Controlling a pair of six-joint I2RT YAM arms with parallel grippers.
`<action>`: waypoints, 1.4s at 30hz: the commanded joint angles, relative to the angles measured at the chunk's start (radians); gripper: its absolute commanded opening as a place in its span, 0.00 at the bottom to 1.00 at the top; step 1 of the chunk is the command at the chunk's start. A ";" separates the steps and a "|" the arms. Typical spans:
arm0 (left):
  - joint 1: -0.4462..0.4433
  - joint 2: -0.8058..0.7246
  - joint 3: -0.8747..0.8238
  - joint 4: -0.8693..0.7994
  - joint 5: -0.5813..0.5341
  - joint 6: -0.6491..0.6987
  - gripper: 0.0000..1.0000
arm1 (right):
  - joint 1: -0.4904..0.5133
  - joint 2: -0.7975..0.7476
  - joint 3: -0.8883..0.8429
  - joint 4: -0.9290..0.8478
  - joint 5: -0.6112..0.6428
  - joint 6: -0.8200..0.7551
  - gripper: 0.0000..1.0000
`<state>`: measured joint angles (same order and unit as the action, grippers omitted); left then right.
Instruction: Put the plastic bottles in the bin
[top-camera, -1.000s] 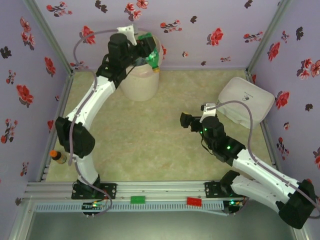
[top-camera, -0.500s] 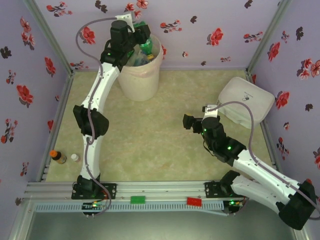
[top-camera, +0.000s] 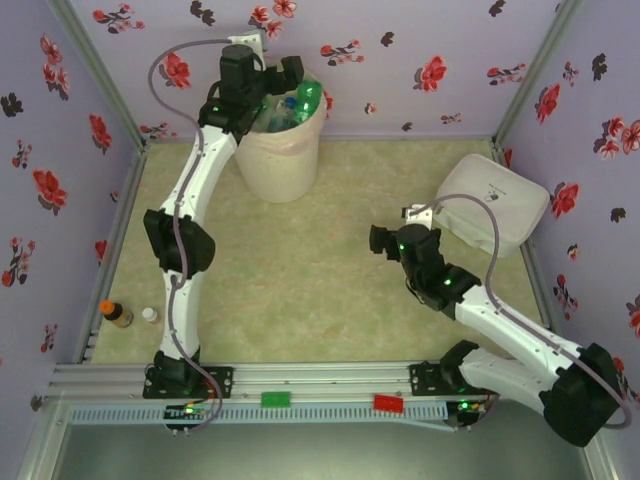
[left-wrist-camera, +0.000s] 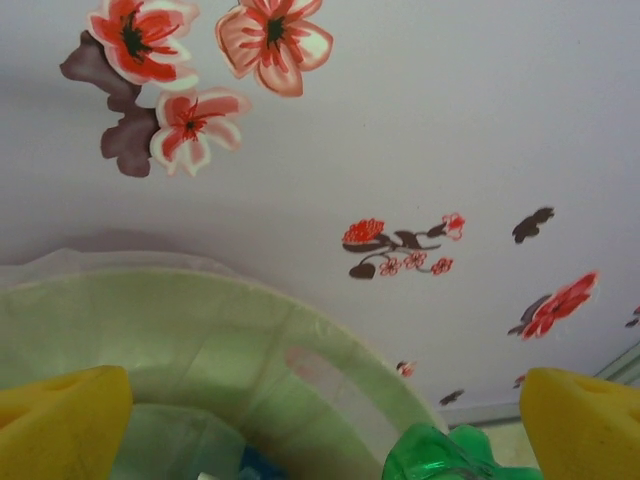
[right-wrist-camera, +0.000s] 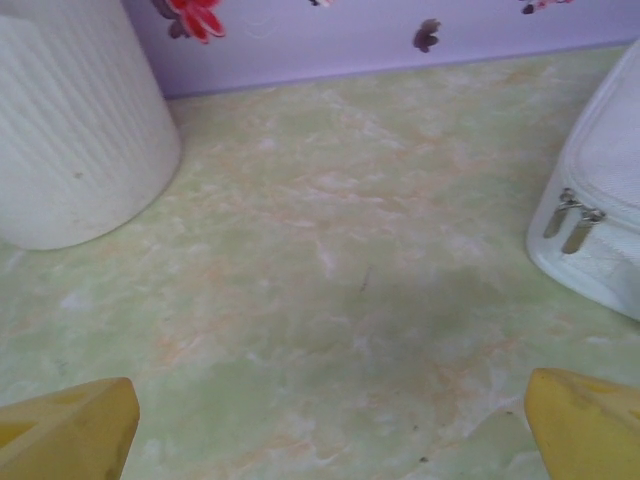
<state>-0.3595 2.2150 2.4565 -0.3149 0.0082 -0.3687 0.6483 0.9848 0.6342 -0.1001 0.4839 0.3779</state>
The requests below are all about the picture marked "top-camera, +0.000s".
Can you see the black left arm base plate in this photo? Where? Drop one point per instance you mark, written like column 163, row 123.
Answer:
column 222, row 382

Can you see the beige plastic bin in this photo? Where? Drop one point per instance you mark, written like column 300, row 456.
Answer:
column 280, row 170

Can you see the white zipper pouch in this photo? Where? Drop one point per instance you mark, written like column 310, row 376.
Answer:
column 505, row 200

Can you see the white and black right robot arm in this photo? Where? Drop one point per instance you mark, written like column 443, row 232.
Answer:
column 515, row 330

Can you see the left controller circuit board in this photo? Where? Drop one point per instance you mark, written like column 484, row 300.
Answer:
column 187, row 411

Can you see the controller circuit board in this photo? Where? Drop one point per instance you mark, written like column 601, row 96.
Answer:
column 187, row 411
column 465, row 407

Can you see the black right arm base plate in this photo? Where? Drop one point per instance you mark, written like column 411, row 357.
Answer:
column 425, row 380

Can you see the green block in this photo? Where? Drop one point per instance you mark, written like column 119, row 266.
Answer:
column 276, row 398

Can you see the green plastic bottle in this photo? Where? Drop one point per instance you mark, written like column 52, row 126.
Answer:
column 310, row 95

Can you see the grey metal panel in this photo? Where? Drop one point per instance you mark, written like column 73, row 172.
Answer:
column 320, row 450

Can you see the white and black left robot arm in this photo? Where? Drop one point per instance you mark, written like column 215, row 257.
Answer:
column 200, row 175

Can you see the pink plastic bin liner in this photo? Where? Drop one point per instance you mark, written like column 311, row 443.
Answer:
column 287, row 147

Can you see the red block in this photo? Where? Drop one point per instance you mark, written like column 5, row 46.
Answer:
column 389, row 403

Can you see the brown bottle orange cap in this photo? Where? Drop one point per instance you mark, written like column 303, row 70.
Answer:
column 120, row 316

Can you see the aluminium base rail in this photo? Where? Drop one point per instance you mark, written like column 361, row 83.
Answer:
column 325, row 377

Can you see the aluminium frame post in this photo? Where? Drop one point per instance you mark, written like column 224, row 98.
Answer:
column 536, row 75
column 105, row 75

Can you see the small bottle white cap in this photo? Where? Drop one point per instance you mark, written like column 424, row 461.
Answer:
column 151, row 316

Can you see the right controller circuit board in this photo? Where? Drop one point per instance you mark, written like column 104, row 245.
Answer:
column 465, row 407

